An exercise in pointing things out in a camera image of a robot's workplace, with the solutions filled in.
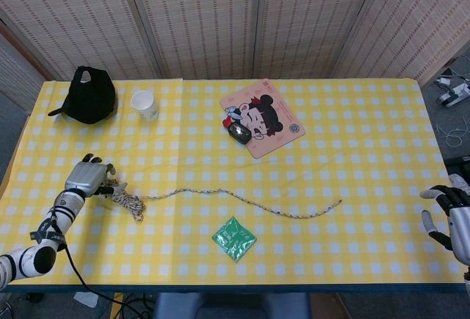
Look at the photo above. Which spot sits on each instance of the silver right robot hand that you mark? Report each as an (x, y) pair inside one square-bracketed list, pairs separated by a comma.
[(460, 223)]

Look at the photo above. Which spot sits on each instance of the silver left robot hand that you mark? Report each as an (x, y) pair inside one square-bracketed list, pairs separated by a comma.
[(82, 177)]

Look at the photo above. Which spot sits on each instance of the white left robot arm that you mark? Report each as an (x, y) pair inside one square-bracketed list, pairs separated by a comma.
[(64, 210)]

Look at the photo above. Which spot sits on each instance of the grey cloth bundle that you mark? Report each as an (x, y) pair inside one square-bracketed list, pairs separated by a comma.
[(457, 179)]

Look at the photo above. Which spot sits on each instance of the black floor box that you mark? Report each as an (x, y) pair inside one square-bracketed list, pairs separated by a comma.
[(459, 164)]

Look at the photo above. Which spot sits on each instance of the black baseball cap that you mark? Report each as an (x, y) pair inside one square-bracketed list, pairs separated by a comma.
[(92, 98)]

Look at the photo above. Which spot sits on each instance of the white paper cup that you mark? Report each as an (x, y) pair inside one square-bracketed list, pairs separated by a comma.
[(143, 102)]

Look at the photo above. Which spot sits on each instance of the white floor paper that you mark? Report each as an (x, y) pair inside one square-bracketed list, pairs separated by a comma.
[(86, 298)]

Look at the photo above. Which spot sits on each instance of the grey white floor device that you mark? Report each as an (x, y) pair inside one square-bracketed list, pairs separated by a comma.
[(453, 95)]

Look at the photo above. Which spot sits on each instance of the yellow floor strip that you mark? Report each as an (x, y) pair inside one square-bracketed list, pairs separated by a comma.
[(117, 306)]

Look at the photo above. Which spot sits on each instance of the yellow checked tablecloth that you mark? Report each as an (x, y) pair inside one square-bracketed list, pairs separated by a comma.
[(330, 172)]

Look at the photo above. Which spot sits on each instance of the small red black trinket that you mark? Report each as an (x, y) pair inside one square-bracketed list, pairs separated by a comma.
[(227, 122)]

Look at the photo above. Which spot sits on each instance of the black glossy computer mouse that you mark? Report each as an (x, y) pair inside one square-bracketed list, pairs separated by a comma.
[(239, 133)]

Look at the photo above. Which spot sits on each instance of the green foil packet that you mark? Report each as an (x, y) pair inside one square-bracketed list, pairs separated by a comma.
[(233, 240)]

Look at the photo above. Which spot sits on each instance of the bamboo folding screen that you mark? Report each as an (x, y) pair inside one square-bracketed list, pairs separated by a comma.
[(205, 21)]

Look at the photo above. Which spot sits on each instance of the blue chair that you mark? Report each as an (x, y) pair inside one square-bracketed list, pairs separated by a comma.
[(235, 308)]

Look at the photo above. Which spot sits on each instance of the pink cartoon mouse pad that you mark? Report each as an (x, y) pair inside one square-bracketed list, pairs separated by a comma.
[(282, 113)]

